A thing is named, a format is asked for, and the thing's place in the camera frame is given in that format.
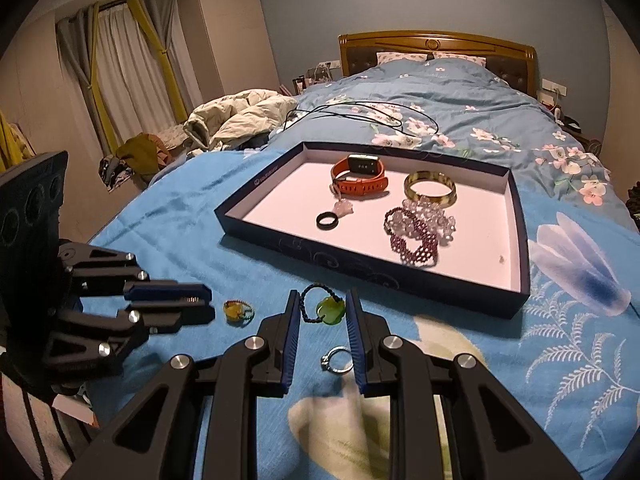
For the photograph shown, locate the gold black bangle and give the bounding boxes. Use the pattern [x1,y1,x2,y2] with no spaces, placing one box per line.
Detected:
[403,171,457,207]

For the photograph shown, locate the bottles on nightstand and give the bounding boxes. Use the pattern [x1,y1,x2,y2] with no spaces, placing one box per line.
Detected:
[292,62,334,94]

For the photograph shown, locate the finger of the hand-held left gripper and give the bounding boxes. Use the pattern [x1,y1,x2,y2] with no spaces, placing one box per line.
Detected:
[42,302,215,377]
[59,242,212,308]

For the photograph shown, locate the light blue floral blanket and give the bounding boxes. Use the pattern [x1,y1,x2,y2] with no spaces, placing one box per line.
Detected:
[85,145,640,480]

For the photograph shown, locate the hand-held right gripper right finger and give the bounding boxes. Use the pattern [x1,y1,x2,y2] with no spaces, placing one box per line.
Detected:
[345,287,583,480]

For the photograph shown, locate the grey yellow curtain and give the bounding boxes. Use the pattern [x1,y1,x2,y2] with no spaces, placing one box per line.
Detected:
[125,0,195,122]
[55,2,123,155]

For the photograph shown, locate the yellow cloth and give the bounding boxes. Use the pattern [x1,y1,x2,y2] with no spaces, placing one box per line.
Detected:
[0,109,37,172]

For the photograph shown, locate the wooden headboard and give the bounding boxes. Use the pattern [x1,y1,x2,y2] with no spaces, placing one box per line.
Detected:
[338,30,538,97]

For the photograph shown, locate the white sheer curtain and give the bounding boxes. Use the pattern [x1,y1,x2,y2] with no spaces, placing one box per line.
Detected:
[95,7,176,137]

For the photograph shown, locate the floral pillow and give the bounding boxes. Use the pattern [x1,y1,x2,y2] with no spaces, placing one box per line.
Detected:
[376,51,429,65]
[432,51,487,66]

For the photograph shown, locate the white window seat cushion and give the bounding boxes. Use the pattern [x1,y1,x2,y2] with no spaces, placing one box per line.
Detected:
[154,122,189,149]

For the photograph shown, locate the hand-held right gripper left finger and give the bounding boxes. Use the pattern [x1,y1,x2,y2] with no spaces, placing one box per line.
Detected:
[65,290,303,480]

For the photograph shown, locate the black cable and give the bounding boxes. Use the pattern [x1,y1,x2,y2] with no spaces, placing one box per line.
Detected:
[280,101,441,137]

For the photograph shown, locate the amber ring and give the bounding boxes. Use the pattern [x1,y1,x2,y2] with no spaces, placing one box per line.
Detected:
[222,300,255,326]

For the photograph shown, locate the grey-blue floral duvet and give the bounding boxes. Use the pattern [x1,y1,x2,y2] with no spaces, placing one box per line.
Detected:
[270,57,640,233]

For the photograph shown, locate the orange smartwatch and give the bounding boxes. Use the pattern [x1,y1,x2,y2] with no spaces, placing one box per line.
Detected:
[330,154,391,197]

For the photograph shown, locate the olive brown garment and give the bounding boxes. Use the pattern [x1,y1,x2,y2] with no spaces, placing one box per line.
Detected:
[115,132,174,182]

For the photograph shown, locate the pink flower pendant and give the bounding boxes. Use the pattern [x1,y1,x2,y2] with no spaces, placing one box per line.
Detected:
[327,182,358,221]

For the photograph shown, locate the cream crumpled quilt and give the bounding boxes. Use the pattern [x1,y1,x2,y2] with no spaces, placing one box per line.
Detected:
[182,89,299,159]

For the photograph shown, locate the purple beaded bracelet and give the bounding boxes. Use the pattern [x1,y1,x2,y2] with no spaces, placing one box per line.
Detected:
[383,207,441,267]

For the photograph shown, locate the silver ring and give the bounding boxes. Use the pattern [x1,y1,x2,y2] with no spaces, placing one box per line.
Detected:
[321,346,357,376]

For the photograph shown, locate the clear pink beaded bracelet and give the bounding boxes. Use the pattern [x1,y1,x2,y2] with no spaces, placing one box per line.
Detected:
[402,196,457,247]

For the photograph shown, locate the patterned dark cloth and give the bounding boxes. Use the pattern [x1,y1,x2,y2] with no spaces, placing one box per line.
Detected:
[98,155,134,192]

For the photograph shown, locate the dark blue shallow box tray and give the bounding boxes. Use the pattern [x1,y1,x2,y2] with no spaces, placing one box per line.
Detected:
[214,141,531,320]

